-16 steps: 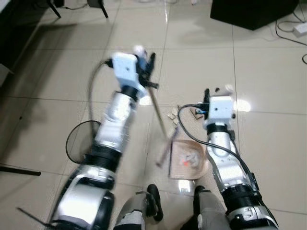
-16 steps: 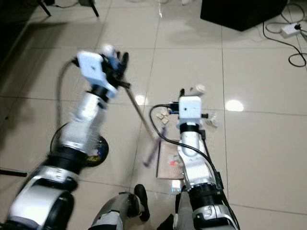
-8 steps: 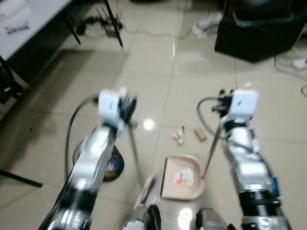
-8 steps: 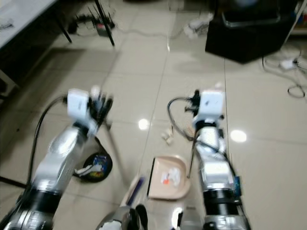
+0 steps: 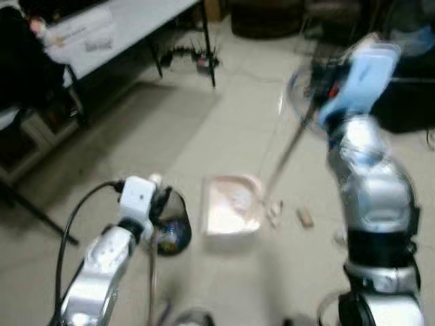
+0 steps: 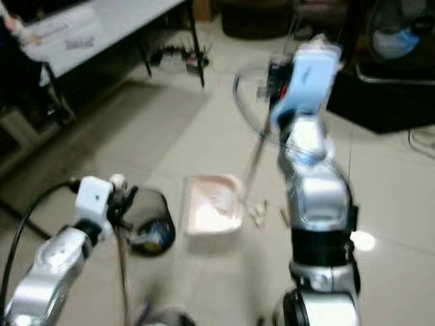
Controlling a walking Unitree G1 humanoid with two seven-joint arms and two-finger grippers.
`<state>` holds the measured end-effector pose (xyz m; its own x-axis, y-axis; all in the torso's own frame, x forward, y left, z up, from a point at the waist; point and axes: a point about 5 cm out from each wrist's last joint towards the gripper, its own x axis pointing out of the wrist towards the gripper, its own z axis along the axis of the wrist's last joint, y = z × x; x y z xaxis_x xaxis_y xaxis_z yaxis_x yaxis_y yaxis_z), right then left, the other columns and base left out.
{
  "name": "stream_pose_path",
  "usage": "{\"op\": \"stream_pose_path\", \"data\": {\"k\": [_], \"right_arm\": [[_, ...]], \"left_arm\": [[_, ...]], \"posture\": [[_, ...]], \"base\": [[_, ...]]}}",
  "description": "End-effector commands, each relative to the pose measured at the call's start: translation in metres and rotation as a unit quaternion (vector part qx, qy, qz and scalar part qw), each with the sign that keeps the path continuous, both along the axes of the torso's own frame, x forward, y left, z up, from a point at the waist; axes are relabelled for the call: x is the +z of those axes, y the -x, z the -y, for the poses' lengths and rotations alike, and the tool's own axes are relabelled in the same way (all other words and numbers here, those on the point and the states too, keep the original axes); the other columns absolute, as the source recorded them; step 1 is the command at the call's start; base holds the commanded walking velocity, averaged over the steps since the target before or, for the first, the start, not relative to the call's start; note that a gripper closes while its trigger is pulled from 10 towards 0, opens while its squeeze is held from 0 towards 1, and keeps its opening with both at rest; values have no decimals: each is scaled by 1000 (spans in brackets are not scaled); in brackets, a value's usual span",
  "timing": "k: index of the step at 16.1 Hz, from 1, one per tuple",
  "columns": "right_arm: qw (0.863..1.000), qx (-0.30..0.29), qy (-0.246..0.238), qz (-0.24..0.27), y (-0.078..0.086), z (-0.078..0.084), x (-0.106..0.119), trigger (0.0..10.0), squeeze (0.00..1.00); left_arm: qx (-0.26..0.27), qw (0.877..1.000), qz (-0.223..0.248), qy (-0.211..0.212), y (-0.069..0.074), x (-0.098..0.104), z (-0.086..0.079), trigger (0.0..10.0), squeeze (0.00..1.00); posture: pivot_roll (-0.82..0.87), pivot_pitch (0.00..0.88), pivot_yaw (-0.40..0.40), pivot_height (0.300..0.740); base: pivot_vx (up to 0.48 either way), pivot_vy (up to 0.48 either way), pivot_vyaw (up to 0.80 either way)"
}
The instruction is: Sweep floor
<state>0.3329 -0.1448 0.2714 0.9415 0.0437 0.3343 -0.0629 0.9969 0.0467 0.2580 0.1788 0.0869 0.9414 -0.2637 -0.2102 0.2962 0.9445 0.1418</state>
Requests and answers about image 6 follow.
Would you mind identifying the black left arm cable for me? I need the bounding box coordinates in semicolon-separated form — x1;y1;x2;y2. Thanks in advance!
0;179;81;326

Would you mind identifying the thin dark broom handle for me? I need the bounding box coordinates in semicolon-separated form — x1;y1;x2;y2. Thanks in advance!
242;112;270;200

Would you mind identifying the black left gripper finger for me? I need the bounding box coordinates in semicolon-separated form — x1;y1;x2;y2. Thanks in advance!
129;224;176;258
133;188;172;226

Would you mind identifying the thin wire ring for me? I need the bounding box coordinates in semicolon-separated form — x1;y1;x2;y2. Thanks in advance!
232;60;281;145

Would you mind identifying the thin brown stick handle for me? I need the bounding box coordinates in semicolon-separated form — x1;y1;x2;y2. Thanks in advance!
110;175;133;323

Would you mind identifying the white printed paper sheet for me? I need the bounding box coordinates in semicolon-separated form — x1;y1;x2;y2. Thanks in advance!
26;7;104;55

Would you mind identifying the pale blue right wrist camera mount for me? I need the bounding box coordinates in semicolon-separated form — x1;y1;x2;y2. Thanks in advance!
272;39;343;131

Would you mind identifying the pink plastic dustpan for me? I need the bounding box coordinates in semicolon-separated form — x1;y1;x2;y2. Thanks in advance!
184;174;246;237

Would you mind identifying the white folding table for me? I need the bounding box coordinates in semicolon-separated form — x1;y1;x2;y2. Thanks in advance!
33;0;206;89

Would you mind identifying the black power strip with cables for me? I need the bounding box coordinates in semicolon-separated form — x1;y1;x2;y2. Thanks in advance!
151;42;210;73

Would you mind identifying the person in black clothes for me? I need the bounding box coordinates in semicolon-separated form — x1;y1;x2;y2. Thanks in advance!
0;0;45;52

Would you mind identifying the dark round basket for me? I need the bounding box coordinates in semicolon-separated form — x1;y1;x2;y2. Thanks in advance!
219;0;294;39

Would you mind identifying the large black box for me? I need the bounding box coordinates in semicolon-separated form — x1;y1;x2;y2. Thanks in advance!
326;65;435;134

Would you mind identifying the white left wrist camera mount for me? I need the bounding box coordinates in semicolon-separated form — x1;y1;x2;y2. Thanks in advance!
74;175;114;226

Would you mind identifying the black floor fan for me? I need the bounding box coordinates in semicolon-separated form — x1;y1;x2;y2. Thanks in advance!
357;0;435;82

